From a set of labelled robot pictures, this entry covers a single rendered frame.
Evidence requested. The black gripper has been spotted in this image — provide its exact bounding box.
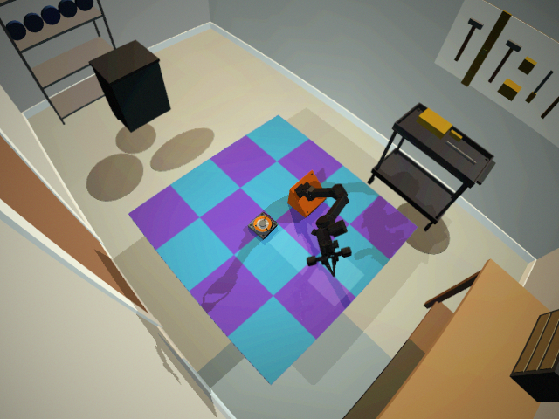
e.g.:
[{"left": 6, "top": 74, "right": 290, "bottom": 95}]
[{"left": 307, "top": 239, "right": 352, "bottom": 277}]

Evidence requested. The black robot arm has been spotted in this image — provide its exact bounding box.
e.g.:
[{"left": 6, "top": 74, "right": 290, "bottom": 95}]
[{"left": 295, "top": 182, "right": 349, "bottom": 254}]

